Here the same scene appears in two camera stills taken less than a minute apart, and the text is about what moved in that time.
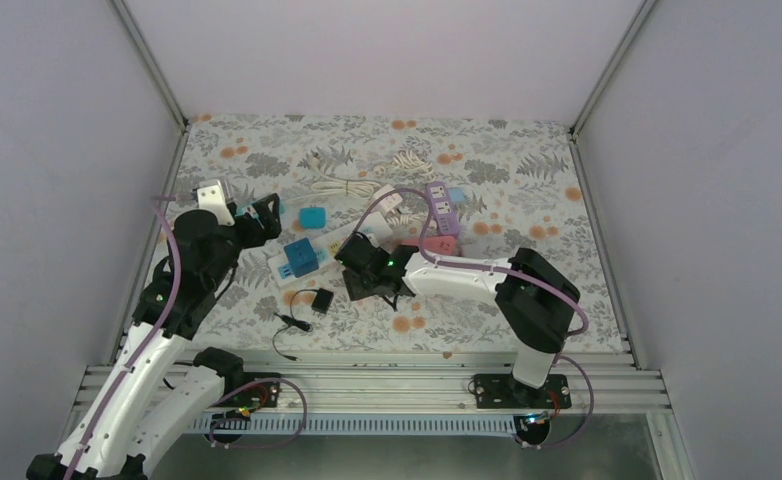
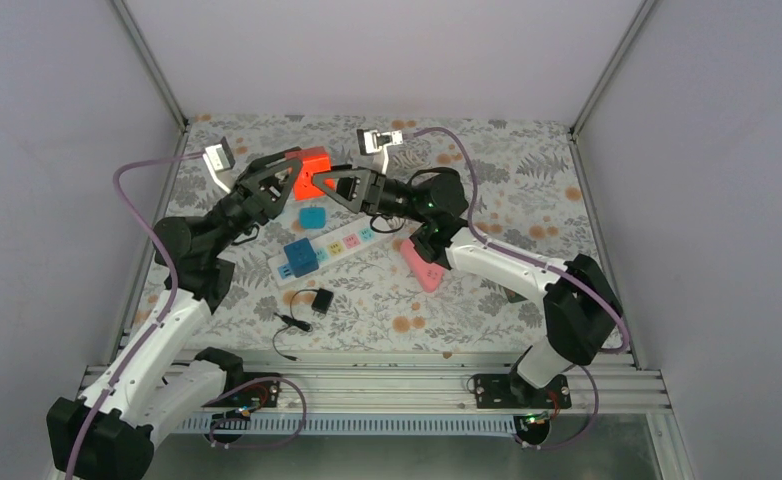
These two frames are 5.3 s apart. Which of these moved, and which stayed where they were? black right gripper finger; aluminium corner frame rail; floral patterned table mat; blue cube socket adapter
Moved: black right gripper finger
Stayed: floral patterned table mat; blue cube socket adapter; aluminium corner frame rail
